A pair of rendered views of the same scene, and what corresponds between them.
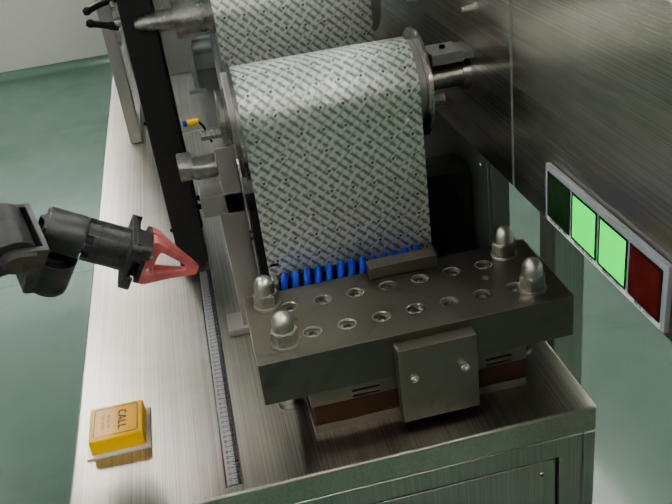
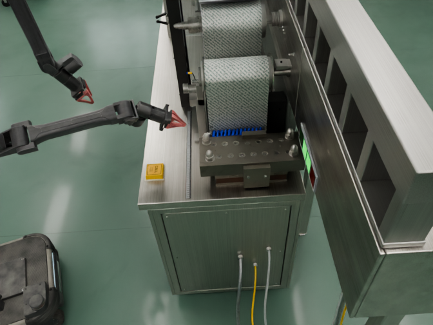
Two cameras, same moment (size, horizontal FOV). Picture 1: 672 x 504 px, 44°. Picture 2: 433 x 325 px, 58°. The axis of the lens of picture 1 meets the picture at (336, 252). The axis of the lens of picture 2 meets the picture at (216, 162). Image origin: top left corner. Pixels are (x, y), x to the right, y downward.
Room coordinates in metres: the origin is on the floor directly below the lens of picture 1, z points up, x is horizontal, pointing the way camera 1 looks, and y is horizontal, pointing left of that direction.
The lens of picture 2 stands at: (-0.18, -0.11, 2.10)
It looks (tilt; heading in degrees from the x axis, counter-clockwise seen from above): 46 degrees down; 9
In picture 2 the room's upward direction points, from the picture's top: 4 degrees counter-clockwise
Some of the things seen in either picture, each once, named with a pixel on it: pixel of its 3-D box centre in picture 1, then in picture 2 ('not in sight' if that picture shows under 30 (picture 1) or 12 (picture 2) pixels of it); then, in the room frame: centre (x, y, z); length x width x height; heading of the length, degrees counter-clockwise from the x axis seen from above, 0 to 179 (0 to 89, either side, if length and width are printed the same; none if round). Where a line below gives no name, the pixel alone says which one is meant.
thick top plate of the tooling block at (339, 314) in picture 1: (403, 315); (250, 153); (0.91, -0.08, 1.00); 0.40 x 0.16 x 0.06; 98
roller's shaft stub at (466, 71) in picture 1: (443, 76); (280, 71); (1.10, -0.18, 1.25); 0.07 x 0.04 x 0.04; 98
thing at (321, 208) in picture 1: (345, 211); (237, 113); (1.02, -0.02, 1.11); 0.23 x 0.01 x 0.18; 98
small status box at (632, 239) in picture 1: (600, 238); (307, 155); (0.72, -0.27, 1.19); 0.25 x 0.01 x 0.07; 8
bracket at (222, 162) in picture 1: (228, 240); (198, 112); (1.09, 0.15, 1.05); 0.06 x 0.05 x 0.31; 98
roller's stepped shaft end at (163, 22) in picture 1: (154, 21); (181, 25); (1.30, 0.23, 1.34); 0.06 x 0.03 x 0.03; 98
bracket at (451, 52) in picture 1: (446, 51); (283, 63); (1.10, -0.19, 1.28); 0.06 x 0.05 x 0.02; 98
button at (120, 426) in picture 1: (118, 426); (154, 171); (0.87, 0.32, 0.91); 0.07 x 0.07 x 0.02; 8
